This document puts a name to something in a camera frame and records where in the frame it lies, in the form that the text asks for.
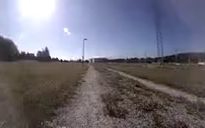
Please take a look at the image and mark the distant low buildings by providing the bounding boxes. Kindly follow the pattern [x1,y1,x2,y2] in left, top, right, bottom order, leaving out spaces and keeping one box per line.
[88,57,148,65]

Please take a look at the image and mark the street lamp pole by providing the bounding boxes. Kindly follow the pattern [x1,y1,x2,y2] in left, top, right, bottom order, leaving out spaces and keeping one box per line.
[81,37,89,66]

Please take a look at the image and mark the grey gravel track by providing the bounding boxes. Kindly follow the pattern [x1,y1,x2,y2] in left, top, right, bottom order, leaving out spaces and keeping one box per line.
[39,63,205,128]

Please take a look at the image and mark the lattice power pylon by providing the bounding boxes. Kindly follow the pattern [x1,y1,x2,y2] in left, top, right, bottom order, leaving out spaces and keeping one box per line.
[155,31,165,67]

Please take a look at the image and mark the dry grass field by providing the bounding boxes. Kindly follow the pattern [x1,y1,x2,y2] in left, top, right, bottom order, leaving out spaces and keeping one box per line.
[95,62,205,100]
[0,60,90,128]

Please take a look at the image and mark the wooded hill ridge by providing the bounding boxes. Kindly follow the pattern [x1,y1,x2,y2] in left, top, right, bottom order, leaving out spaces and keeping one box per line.
[136,50,205,65]

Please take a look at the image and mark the row of dark trees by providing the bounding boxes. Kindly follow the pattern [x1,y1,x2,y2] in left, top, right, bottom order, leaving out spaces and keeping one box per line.
[0,30,81,63]

